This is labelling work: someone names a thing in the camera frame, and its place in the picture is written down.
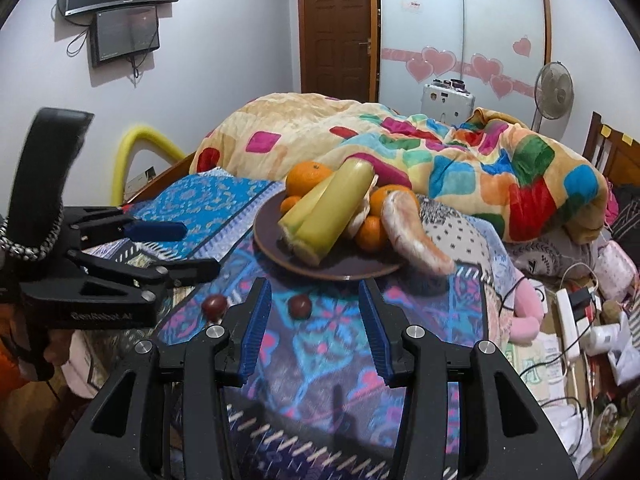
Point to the dark red jujube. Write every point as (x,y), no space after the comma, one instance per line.
(215,308)
(299,306)

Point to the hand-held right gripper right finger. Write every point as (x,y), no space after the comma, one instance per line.
(376,332)

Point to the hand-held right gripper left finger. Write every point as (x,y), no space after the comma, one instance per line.
(255,332)

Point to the small orange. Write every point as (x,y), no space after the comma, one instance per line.
(289,206)
(372,234)

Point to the grey printed pillow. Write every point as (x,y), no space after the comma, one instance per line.
(545,257)

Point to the dotted patchwork cloth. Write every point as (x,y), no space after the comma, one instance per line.
(460,240)

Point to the white hard case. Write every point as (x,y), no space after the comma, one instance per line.
(447,102)

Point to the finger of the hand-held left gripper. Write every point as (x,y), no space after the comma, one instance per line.
(195,269)
(155,230)

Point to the pink plush toy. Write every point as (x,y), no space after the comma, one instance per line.
(527,315)

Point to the small black wall monitor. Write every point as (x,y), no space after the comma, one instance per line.
(125,30)

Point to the white cup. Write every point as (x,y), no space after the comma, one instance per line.
(607,335)

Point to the round food bowl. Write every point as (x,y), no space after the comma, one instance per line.
(610,422)

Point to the colourful checked blanket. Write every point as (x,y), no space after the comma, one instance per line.
(475,170)

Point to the wooden bed headboard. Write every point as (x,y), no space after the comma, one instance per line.
(617,152)

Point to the wooden bed side rail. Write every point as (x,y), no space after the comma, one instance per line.
(160,180)

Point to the brown wooden door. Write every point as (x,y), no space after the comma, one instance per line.
(335,35)

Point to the white power strip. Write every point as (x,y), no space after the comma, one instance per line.
(570,320)

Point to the wooden wardrobe with glass doors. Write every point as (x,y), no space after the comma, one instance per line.
(480,20)

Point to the standing electric fan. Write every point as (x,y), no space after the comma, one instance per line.
(554,90)

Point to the yellow foam tube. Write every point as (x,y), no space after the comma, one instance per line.
(127,145)

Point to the large orange with sticker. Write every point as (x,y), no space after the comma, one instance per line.
(395,195)

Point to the purple plate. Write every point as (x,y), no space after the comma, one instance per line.
(345,267)

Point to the peeled pomelo segment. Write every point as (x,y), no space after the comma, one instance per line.
(415,237)
(361,215)

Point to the blue patterned bedsheet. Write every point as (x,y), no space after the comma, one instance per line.
(325,370)

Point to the pink quilted pouch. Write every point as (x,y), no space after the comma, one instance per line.
(620,270)

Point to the pink heart stickers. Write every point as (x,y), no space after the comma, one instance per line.
(437,60)

